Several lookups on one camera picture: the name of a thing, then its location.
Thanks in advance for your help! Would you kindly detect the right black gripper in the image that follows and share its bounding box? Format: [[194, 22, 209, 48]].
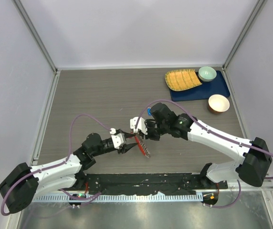
[[139, 120, 168, 141]]

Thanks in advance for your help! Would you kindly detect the blue tagged key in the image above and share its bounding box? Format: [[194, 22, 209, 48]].
[[147, 107, 152, 116]]

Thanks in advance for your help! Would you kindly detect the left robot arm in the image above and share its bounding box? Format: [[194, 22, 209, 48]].
[[0, 128, 137, 216]]

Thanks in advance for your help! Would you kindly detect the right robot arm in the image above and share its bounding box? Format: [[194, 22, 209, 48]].
[[133, 103, 272, 188]]

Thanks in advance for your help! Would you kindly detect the yellow woven bamboo plate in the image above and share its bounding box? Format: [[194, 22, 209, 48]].
[[165, 69, 202, 92]]

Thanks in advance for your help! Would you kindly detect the dark blue tray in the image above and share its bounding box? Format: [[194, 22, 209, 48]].
[[169, 71, 231, 102]]

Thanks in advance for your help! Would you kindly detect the brown white bowl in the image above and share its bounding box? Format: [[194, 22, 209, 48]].
[[208, 94, 230, 114]]

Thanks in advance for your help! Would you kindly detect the light green bowl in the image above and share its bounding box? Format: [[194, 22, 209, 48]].
[[198, 66, 217, 82]]

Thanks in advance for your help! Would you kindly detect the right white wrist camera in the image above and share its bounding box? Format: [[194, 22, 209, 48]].
[[130, 117, 147, 138]]

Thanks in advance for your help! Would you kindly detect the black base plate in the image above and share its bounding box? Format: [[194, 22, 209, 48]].
[[83, 173, 228, 196]]

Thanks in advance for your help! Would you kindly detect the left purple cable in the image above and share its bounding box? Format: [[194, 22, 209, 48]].
[[0, 114, 112, 217]]

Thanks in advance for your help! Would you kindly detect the purple cable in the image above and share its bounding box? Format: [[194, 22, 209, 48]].
[[0, 114, 112, 217], [136, 99, 273, 208]]

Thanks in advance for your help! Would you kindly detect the white slotted cable duct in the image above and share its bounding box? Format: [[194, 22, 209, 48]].
[[33, 192, 203, 203]]

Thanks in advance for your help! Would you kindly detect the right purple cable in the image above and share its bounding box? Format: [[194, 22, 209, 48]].
[[136, 99, 273, 208]]

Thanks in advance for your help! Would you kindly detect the right aluminium frame post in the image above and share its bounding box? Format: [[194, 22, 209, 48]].
[[222, 0, 267, 70]]

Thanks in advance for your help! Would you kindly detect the aluminium frame post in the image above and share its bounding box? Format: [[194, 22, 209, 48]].
[[222, 0, 267, 70], [12, 0, 58, 74]]

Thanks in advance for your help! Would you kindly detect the left aluminium frame post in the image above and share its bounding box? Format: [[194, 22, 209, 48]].
[[12, 0, 58, 74]]

